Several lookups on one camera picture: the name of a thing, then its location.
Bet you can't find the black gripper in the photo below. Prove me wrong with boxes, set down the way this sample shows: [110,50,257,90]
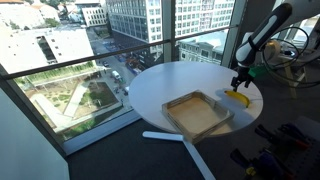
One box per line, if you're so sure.
[231,66,254,92]

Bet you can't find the yellow banana plush toy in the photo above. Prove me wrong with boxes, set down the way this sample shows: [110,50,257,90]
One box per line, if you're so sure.
[224,90,250,108]

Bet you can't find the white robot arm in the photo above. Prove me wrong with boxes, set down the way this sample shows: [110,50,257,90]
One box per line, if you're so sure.
[231,0,320,91]

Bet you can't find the light wooden tray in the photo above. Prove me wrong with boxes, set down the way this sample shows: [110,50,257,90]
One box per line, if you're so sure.
[162,90,234,144]

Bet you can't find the wooden stool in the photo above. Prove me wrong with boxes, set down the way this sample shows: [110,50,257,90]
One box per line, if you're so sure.
[266,40,307,99]

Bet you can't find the round white table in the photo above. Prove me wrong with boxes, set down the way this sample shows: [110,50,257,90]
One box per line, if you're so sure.
[128,60,264,180]

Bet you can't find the black blue clamp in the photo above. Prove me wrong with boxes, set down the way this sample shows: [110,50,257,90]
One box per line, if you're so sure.
[230,149,295,180]

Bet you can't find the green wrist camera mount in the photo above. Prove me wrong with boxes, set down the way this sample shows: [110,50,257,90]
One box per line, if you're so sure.
[248,65,267,78]

